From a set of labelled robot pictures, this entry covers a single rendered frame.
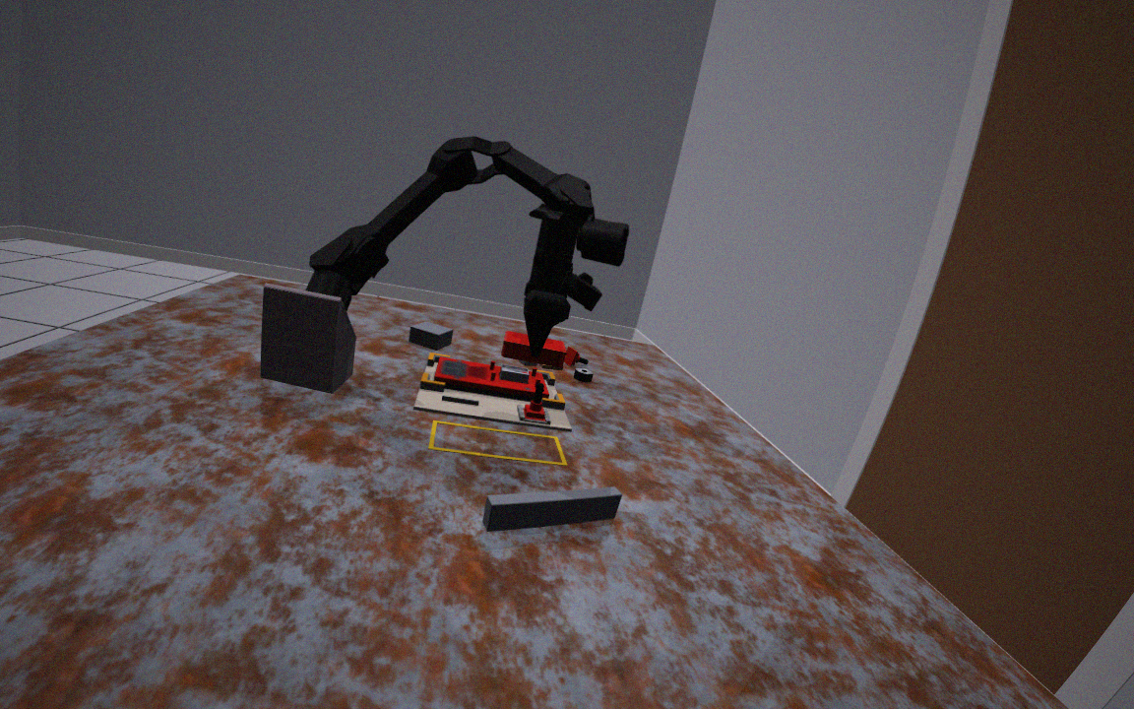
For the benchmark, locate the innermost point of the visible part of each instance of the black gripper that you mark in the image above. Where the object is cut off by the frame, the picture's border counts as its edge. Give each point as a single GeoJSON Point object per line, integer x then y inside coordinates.
{"type": "Point", "coordinates": [543, 306]}

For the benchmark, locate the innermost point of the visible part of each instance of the yellow rectangular frame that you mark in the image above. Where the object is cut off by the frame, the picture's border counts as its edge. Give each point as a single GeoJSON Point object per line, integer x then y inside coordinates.
{"type": "Point", "coordinates": [433, 429]}

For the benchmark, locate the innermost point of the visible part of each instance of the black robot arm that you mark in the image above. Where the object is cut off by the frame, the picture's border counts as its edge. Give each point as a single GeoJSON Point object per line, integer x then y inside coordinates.
{"type": "Point", "coordinates": [342, 267]}

